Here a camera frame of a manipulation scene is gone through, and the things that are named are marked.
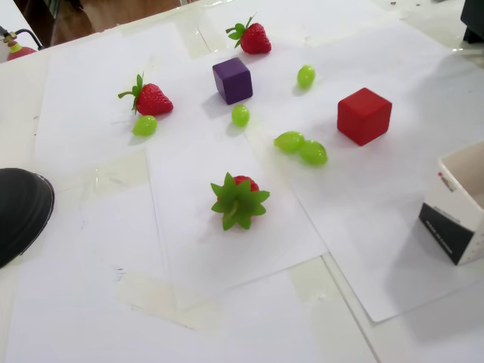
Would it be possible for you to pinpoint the red wooden cube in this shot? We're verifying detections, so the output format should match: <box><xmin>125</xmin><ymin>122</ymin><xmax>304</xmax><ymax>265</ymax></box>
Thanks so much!
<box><xmin>337</xmin><ymin>87</ymin><xmax>393</xmax><ymax>147</ymax></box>

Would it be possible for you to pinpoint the purple wooden cube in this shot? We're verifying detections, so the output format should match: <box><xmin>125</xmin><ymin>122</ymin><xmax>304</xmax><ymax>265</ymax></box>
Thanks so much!
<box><xmin>212</xmin><ymin>57</ymin><xmax>253</xmax><ymax>106</ymax></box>

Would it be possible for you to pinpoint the plastic strawberry with wide leaves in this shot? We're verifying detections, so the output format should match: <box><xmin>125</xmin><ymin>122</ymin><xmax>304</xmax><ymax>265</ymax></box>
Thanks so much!
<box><xmin>209</xmin><ymin>172</ymin><xmax>271</xmax><ymax>232</ymax></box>

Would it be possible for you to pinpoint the green plastic grape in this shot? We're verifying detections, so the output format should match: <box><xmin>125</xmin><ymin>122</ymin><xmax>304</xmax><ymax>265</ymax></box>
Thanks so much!
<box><xmin>296</xmin><ymin>64</ymin><xmax>316</xmax><ymax>90</ymax></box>
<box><xmin>273</xmin><ymin>130</ymin><xmax>306</xmax><ymax>154</ymax></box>
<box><xmin>231</xmin><ymin>104</ymin><xmax>251</xmax><ymax>128</ymax></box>
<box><xmin>132</xmin><ymin>114</ymin><xmax>159</xmax><ymax>137</ymax></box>
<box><xmin>298</xmin><ymin>139</ymin><xmax>329</xmax><ymax>166</ymax></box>

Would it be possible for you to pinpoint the small white paper sheet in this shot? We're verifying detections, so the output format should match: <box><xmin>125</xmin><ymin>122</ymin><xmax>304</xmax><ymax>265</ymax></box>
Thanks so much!
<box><xmin>145</xmin><ymin>132</ymin><xmax>329</xmax><ymax>294</ymax></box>

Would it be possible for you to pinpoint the plastic strawberry with long stem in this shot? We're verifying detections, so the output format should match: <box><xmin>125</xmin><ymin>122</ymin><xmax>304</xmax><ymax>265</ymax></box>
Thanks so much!
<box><xmin>117</xmin><ymin>73</ymin><xmax>175</xmax><ymax>117</ymax></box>

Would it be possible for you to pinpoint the large white paper sheet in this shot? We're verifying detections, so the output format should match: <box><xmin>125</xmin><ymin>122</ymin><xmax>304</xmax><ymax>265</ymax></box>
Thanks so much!
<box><xmin>188</xmin><ymin>7</ymin><xmax>484</xmax><ymax>324</ymax></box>

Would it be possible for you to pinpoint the translucent tape strip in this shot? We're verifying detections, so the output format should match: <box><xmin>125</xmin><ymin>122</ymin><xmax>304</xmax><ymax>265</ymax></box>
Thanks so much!
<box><xmin>119</xmin><ymin>271</ymin><xmax>222</xmax><ymax>334</ymax></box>

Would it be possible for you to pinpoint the plastic strawberry with curled leaves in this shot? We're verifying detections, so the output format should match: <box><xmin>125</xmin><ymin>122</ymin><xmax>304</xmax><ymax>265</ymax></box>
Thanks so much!
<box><xmin>225</xmin><ymin>13</ymin><xmax>272</xmax><ymax>55</ymax></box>

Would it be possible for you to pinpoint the white and black cardboard box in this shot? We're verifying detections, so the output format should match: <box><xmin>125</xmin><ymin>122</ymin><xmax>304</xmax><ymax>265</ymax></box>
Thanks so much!
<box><xmin>417</xmin><ymin>140</ymin><xmax>484</xmax><ymax>267</ymax></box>

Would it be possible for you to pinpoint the black round object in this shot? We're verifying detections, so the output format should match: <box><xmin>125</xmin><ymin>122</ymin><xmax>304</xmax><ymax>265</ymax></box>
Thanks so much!
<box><xmin>0</xmin><ymin>167</ymin><xmax>56</xmax><ymax>270</ymax></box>

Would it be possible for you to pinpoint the red fire extinguisher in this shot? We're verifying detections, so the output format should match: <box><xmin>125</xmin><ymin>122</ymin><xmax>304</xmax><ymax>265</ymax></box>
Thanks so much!
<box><xmin>0</xmin><ymin>25</ymin><xmax>45</xmax><ymax>62</ymax></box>

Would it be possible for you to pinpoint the black boxy stand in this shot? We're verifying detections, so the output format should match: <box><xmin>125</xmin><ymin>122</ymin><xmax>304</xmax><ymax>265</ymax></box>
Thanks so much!
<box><xmin>459</xmin><ymin>0</ymin><xmax>484</xmax><ymax>43</ymax></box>

